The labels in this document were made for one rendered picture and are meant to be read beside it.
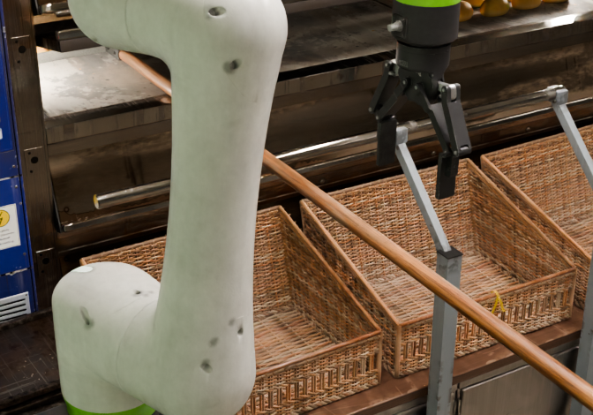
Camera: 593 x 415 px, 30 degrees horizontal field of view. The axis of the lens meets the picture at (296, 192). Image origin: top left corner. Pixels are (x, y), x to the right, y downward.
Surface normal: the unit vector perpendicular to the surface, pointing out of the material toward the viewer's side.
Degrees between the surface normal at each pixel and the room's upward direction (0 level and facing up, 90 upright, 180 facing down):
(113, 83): 0
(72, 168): 70
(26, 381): 0
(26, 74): 90
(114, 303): 20
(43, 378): 0
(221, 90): 90
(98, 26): 106
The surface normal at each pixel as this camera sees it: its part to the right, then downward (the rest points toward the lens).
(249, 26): 0.36, 0.07
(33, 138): 0.50, 0.39
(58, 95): 0.00, -0.90
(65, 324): -0.65, 0.32
